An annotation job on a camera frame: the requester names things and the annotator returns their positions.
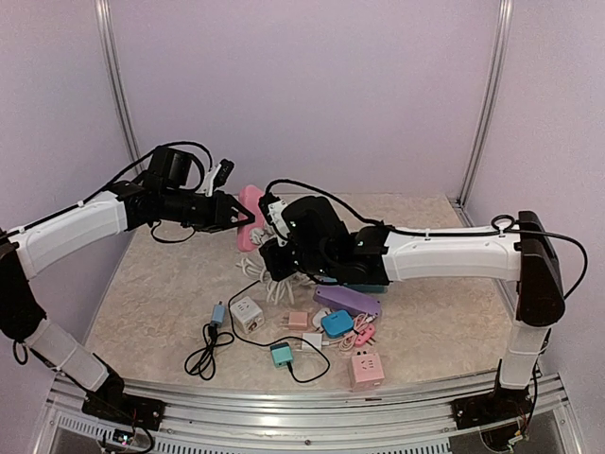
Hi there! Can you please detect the black usb cable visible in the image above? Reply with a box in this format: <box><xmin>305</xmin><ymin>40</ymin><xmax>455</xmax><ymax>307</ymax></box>
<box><xmin>183</xmin><ymin>321</ymin><xmax>236</xmax><ymax>379</ymax></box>
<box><xmin>226</xmin><ymin>278</ymin><xmax>332</xmax><ymax>385</ymax></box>

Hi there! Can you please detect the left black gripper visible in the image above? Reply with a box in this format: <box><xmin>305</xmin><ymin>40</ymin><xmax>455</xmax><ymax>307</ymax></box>
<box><xmin>162</xmin><ymin>186</ymin><xmax>253</xmax><ymax>232</ymax></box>

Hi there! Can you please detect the thin white usb cable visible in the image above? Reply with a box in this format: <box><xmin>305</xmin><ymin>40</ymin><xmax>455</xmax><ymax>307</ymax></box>
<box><xmin>325</xmin><ymin>309</ymin><xmax>374</xmax><ymax>352</ymax></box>

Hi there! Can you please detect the teal power strip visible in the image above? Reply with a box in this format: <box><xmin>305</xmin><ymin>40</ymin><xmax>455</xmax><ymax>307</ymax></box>
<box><xmin>341</xmin><ymin>284</ymin><xmax>388</xmax><ymax>294</ymax></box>

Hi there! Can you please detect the left aluminium frame post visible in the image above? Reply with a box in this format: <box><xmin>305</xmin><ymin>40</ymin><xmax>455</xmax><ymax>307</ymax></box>
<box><xmin>94</xmin><ymin>0</ymin><xmax>145</xmax><ymax>183</ymax></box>

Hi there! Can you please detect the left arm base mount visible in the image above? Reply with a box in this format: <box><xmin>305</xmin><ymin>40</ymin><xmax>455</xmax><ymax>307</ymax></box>
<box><xmin>82</xmin><ymin>357</ymin><xmax>166</xmax><ymax>431</ymax></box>

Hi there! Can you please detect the light blue charger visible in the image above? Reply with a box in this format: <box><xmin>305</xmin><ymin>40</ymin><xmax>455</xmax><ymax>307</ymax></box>
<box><xmin>209</xmin><ymin>302</ymin><xmax>226</xmax><ymax>329</ymax></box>

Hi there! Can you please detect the teal usb charger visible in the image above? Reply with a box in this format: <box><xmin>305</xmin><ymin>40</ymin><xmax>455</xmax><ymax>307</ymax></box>
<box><xmin>269</xmin><ymin>342</ymin><xmax>294</xmax><ymax>368</ymax></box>

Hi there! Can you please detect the aluminium frame post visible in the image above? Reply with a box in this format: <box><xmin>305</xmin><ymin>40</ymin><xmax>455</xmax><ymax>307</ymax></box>
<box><xmin>94</xmin><ymin>0</ymin><xmax>145</xmax><ymax>183</ymax></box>
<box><xmin>457</xmin><ymin>0</ymin><xmax>514</xmax><ymax>209</ymax></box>

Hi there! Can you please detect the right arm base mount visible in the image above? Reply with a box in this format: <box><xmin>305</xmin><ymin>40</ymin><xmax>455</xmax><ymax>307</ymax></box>
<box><xmin>451</xmin><ymin>361</ymin><xmax>535</xmax><ymax>430</ymax></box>

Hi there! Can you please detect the small white plug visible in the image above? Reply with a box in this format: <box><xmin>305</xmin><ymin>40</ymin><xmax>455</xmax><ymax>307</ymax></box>
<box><xmin>312</xmin><ymin>307</ymin><xmax>332</xmax><ymax>330</ymax></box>

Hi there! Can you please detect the white cube socket adapter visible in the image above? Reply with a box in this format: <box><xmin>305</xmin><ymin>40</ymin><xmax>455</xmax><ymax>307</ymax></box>
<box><xmin>231</xmin><ymin>297</ymin><xmax>265</xmax><ymax>335</ymax></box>

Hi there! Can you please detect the blue plug adapter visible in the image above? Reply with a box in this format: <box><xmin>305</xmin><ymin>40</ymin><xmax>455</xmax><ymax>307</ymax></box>
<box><xmin>320</xmin><ymin>309</ymin><xmax>354</xmax><ymax>339</ymax></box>

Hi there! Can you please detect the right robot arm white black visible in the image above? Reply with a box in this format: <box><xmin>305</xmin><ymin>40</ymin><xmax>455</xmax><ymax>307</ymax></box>
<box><xmin>259</xmin><ymin>187</ymin><xmax>587</xmax><ymax>420</ymax></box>

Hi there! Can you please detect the front aluminium rail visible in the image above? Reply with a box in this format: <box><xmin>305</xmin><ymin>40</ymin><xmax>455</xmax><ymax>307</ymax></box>
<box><xmin>33</xmin><ymin>373</ymin><xmax>586</xmax><ymax>453</ymax></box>

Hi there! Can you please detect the pink socket adapter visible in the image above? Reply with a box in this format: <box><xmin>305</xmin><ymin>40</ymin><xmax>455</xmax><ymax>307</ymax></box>
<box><xmin>354</xmin><ymin>323</ymin><xmax>376</xmax><ymax>348</ymax></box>

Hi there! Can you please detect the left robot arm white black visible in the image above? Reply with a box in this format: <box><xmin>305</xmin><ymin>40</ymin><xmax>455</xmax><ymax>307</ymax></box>
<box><xmin>1</xmin><ymin>141</ymin><xmax>255</xmax><ymax>421</ymax></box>

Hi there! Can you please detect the pink charger plug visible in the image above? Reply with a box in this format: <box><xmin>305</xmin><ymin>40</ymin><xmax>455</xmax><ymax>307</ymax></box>
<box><xmin>283</xmin><ymin>311</ymin><xmax>309</xmax><ymax>331</ymax></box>

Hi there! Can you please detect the purple power strip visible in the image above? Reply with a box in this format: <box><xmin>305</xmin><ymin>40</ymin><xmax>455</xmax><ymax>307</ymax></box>
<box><xmin>313</xmin><ymin>285</ymin><xmax>382</xmax><ymax>317</ymax></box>

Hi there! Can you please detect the white power cord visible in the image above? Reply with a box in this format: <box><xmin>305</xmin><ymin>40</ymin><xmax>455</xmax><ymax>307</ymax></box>
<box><xmin>237</xmin><ymin>226</ymin><xmax>316</xmax><ymax>304</ymax></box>

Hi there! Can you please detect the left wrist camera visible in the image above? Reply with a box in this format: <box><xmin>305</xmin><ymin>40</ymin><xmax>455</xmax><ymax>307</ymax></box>
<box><xmin>200</xmin><ymin>159</ymin><xmax>234</xmax><ymax>197</ymax></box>

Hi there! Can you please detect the white usb charger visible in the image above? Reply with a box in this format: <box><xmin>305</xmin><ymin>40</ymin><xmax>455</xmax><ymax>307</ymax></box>
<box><xmin>297</xmin><ymin>332</ymin><xmax>330</xmax><ymax>353</ymax></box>

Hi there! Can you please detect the right aluminium frame post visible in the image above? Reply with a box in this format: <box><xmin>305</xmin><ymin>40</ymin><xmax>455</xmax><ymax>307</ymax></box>
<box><xmin>457</xmin><ymin>0</ymin><xmax>514</xmax><ymax>209</ymax></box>

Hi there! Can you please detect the pink cube socket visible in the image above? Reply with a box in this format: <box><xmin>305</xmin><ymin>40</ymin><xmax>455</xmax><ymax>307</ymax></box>
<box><xmin>348</xmin><ymin>351</ymin><xmax>385</xmax><ymax>392</ymax></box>

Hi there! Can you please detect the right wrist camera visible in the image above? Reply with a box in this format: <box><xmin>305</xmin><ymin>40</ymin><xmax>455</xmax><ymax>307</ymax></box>
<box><xmin>259</xmin><ymin>192</ymin><xmax>289</xmax><ymax>247</ymax></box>

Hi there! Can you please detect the pink triangular socket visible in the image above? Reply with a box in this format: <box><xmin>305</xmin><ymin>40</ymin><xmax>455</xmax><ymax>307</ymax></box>
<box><xmin>236</xmin><ymin>184</ymin><xmax>266</xmax><ymax>253</ymax></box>

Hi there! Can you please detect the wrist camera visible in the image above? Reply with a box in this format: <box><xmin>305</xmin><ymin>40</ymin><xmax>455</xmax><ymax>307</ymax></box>
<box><xmin>200</xmin><ymin>159</ymin><xmax>234</xmax><ymax>197</ymax></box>
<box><xmin>259</xmin><ymin>192</ymin><xmax>289</xmax><ymax>247</ymax></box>

